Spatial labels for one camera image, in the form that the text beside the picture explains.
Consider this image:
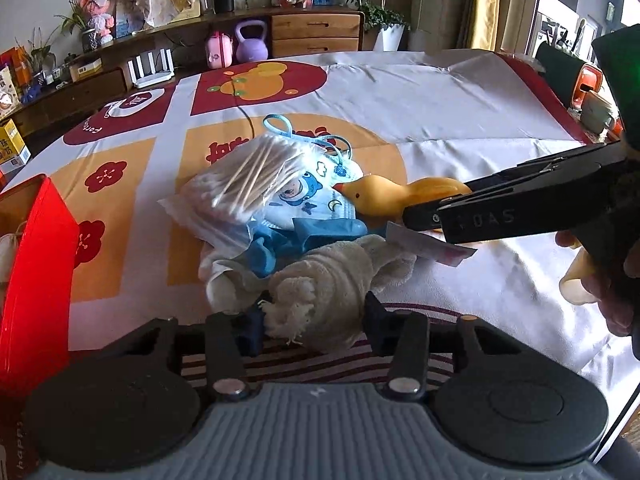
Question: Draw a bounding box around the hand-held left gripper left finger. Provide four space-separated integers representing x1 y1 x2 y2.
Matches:
97 307 268 403

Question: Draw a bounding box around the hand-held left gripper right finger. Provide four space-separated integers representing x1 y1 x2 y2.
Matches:
364 291 507 397

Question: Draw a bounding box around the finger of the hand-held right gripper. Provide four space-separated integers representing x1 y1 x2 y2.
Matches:
462 142 627 200
402 157 627 231

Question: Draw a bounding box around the yellow rubber duck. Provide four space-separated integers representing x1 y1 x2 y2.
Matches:
334 174 473 233

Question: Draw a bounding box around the white towel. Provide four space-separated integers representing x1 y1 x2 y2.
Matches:
260 234 418 353

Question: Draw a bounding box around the blue glove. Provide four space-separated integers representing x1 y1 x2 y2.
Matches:
245 216 368 277

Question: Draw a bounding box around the blue cartoon face mask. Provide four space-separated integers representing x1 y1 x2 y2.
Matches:
250 114 366 226

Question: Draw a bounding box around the red box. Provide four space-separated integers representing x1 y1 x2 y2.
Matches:
0 174 81 476

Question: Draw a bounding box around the person's right hand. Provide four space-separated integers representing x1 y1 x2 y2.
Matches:
556 230 640 338

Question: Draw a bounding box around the white pink paper tag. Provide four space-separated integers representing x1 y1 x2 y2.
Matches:
386 222 478 266

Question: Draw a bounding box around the striped cloth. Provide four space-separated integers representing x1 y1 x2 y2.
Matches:
177 302 481 391

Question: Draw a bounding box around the orange object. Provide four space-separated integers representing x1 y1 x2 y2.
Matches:
570 66 603 113

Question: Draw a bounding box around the dark green object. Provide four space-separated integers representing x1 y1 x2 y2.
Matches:
536 41 603 108

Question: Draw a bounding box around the bag of cotton swabs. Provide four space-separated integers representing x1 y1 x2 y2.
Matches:
157 132 326 241

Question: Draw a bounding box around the potted plant white pot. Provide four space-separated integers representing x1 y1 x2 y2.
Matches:
336 0 411 52

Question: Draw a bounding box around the yellow curtain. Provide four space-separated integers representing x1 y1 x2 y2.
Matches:
457 0 503 51

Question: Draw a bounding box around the wooden TV cabinet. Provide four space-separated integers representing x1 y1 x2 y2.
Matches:
0 7 366 141

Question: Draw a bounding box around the purple kettlebell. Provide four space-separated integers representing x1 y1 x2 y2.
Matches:
235 20 272 61

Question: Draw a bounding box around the pink toy case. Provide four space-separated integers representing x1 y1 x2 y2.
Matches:
207 31 236 68

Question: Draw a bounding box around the white router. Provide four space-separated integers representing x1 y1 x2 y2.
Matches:
126 50 176 86

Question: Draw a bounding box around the yellow carton box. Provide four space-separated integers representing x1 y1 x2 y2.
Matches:
0 119 32 167

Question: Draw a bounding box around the beige small box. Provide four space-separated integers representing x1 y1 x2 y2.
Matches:
70 57 103 82

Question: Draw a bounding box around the small potted plant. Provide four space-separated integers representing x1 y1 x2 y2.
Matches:
57 0 101 53

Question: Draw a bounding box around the thin leafy potted plant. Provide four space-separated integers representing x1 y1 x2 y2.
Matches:
17 27 58 86

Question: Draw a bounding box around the pink plush bouquet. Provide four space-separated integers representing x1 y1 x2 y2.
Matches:
80 0 118 43

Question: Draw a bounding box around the orange paper bag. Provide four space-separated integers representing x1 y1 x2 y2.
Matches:
2 46 32 81

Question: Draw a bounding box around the blue picture frame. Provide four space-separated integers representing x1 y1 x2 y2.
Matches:
115 0 143 38

